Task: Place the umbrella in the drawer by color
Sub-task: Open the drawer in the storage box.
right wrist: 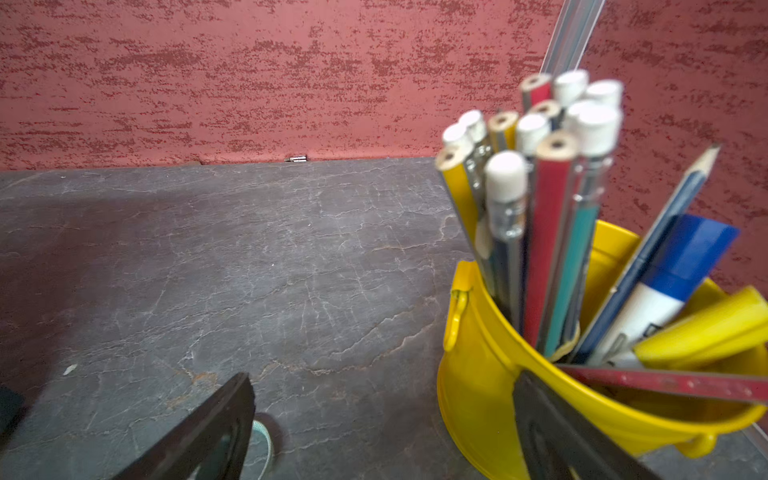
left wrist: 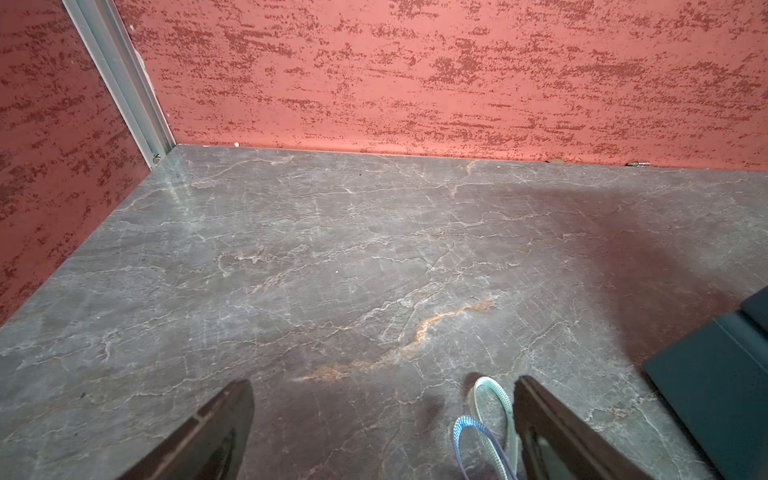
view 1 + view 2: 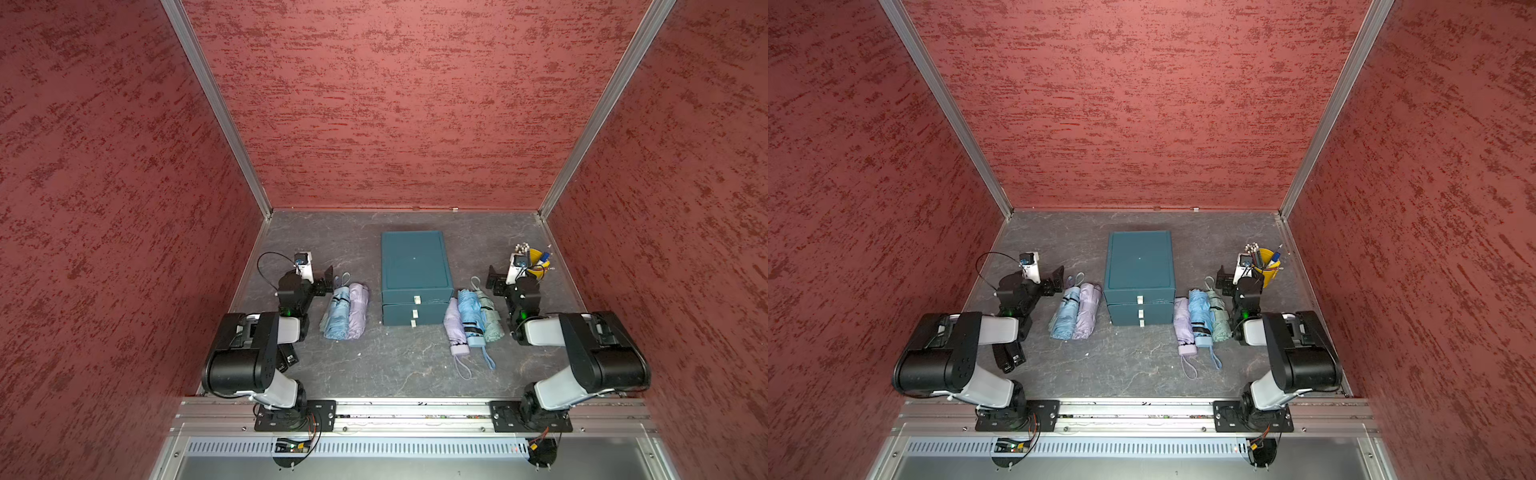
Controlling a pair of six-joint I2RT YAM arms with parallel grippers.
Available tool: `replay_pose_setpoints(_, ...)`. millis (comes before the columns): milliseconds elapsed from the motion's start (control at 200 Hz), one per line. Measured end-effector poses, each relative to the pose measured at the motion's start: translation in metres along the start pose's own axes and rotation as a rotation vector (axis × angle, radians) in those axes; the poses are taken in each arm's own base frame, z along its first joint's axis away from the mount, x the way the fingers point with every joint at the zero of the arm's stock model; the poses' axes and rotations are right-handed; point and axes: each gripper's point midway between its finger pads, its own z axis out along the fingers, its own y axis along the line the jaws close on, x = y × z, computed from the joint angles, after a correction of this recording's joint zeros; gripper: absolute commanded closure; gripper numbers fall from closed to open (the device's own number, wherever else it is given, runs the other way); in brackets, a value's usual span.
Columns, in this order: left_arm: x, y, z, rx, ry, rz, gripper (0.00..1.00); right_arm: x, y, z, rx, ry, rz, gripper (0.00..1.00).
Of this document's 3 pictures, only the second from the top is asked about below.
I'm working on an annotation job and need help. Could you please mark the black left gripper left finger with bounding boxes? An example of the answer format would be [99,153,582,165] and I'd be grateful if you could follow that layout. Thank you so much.
[121,379,255,479]

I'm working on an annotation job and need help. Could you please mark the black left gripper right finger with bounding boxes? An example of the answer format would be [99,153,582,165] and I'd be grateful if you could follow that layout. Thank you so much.
[514,375,649,479]

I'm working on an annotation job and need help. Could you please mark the green folded umbrella left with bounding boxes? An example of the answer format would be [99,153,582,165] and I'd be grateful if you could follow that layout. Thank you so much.
[470,376,518,474]

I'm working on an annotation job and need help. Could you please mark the teal drawer cabinet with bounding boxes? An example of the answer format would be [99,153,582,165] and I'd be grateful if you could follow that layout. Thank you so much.
[643,289,767,479]

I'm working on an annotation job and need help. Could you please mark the aluminium left corner post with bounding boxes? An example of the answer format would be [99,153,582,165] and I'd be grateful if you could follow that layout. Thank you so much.
[63,0,176,169]

